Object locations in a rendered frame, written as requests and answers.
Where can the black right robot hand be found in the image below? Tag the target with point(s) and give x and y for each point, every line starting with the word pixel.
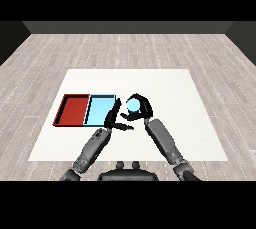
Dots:
pixel 146 107

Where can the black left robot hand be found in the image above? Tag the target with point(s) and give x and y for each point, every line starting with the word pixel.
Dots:
pixel 111 118

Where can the small blue can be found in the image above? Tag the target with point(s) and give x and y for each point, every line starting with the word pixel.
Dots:
pixel 133 105

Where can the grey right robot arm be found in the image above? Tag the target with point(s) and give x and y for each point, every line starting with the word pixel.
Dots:
pixel 168 146

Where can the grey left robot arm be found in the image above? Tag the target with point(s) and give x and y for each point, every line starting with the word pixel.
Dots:
pixel 89 155

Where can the light blue shallow open box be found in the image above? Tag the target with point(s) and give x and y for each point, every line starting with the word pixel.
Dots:
pixel 99 109

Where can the red shallow open box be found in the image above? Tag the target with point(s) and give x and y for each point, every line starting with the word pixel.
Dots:
pixel 73 110

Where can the dark grey robot body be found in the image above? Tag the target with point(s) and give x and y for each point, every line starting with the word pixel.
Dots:
pixel 128 174

